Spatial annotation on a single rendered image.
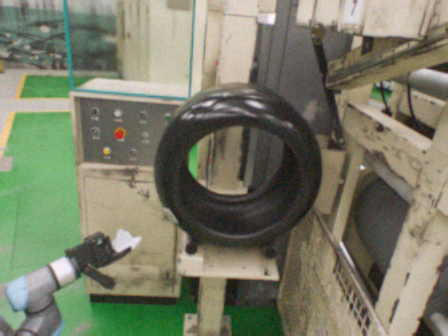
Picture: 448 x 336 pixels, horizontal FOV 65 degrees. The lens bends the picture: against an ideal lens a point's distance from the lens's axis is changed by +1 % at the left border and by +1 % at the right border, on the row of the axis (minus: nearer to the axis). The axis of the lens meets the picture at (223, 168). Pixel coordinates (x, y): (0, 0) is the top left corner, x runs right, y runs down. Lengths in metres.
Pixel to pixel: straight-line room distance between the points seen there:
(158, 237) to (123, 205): 0.26
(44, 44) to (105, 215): 8.42
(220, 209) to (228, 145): 0.27
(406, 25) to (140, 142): 1.31
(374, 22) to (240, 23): 0.66
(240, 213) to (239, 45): 0.65
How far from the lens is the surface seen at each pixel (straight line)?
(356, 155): 1.53
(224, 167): 1.49
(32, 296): 1.04
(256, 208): 1.44
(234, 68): 1.38
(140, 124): 1.77
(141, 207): 1.90
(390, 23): 0.83
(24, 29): 10.13
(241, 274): 1.32
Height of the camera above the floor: 1.65
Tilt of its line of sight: 23 degrees down
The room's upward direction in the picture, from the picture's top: 6 degrees clockwise
